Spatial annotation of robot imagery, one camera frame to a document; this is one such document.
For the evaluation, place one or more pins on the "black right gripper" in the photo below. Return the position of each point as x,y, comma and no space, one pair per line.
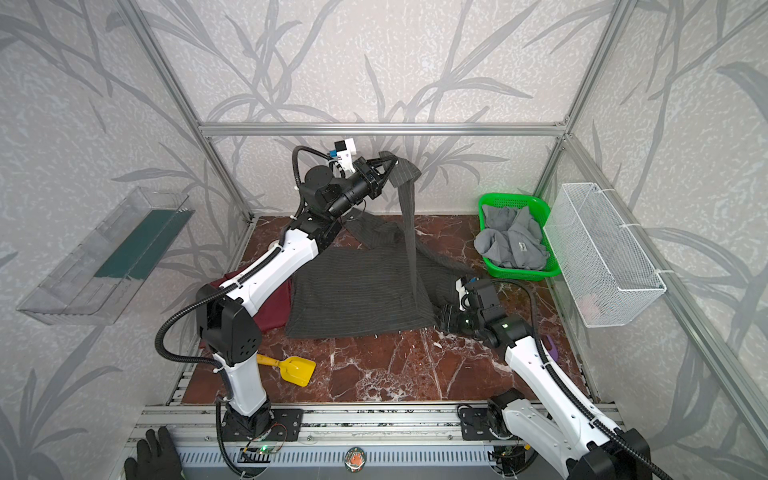
449,312

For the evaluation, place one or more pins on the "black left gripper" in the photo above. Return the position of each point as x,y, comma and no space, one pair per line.
372,177

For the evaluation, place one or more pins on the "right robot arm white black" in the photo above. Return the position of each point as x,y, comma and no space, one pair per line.
572,435

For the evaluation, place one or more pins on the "clear plastic wall tray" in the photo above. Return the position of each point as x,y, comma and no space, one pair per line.
95,282

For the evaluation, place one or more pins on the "dark grey striped shirt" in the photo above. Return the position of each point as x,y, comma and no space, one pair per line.
375,278

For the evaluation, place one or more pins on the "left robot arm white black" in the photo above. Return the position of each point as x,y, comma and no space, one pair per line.
329,186

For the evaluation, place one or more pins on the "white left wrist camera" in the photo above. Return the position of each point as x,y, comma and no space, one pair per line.
343,155

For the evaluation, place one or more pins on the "purple pink toy tool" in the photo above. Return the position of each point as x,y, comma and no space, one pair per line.
550,347

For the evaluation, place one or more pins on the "maroon folded shirt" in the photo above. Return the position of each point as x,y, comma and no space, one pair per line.
275,311

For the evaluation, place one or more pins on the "yellow toy shovel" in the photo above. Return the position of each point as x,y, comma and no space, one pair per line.
294,369

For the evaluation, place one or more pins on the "round red sticker badge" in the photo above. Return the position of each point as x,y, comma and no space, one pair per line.
355,459

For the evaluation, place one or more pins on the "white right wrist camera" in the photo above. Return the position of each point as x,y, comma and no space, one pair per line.
461,294

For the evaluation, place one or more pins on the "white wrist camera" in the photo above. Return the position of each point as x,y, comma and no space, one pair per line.
461,294
343,155

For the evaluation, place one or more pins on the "light grey shirt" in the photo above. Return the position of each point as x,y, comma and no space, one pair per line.
511,239

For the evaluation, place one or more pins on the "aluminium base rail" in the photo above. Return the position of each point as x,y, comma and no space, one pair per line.
410,434

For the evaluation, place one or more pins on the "green plastic basket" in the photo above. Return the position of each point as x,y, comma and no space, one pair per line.
540,212

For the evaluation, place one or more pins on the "white wire mesh basket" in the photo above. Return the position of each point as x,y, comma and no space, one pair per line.
610,277

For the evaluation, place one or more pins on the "black glove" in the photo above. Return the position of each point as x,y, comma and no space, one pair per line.
156,458

